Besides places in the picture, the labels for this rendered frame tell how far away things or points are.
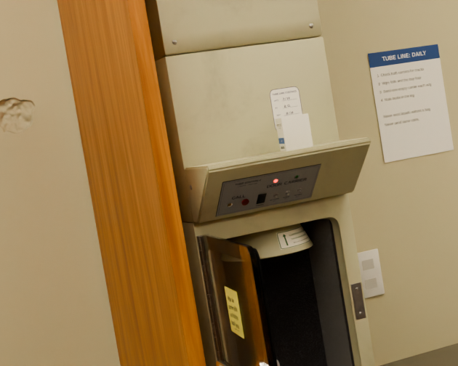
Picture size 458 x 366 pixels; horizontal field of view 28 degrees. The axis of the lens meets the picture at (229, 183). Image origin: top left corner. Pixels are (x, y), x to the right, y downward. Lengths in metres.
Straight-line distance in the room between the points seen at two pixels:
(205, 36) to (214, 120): 0.15
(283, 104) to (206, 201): 0.26
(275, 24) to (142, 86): 0.33
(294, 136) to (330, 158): 0.08
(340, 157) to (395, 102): 0.71
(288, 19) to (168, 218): 0.46
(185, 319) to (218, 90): 0.42
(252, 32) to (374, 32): 0.68
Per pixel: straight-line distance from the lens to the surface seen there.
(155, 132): 1.51
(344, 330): 1.82
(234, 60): 1.67
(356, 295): 1.78
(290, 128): 1.62
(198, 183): 1.56
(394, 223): 2.32
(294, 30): 1.73
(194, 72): 1.64
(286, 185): 1.63
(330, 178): 1.67
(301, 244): 1.74
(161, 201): 1.51
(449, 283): 2.43
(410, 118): 2.35
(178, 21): 1.65
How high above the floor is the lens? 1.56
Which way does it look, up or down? 3 degrees down
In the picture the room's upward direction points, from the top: 9 degrees counter-clockwise
